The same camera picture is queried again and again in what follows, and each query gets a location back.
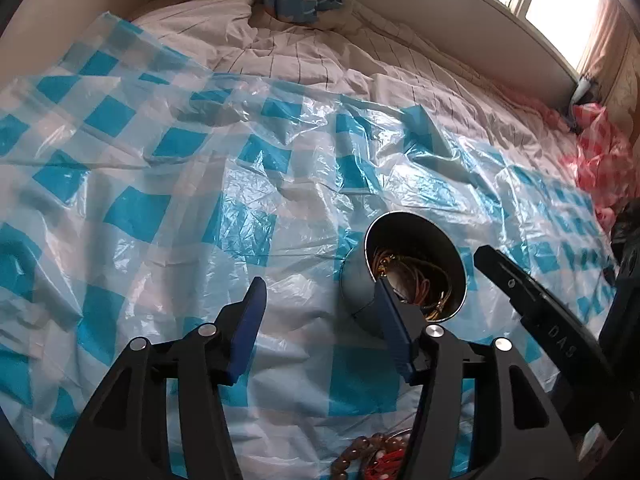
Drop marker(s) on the pink curtain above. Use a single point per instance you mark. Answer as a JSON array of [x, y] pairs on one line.
[[612, 40]]

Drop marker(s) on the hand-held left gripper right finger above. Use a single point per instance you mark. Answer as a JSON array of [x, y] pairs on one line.
[[392, 327]]

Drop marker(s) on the pink checked plastic bag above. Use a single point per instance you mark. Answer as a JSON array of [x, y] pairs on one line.
[[602, 160]]

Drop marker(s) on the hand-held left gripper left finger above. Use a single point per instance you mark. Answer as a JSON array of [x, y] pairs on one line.
[[247, 322]]

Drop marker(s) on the blue checked plastic sheet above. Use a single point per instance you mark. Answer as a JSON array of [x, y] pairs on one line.
[[165, 240]]

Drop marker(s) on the round metal cup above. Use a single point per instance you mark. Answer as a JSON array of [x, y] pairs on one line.
[[357, 285]]

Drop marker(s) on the window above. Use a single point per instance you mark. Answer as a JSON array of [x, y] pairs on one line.
[[555, 5]]

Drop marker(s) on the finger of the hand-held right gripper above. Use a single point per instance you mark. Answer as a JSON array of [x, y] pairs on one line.
[[530, 295]]

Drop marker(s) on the white striped duvet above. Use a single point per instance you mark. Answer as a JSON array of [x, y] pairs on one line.
[[310, 55]]

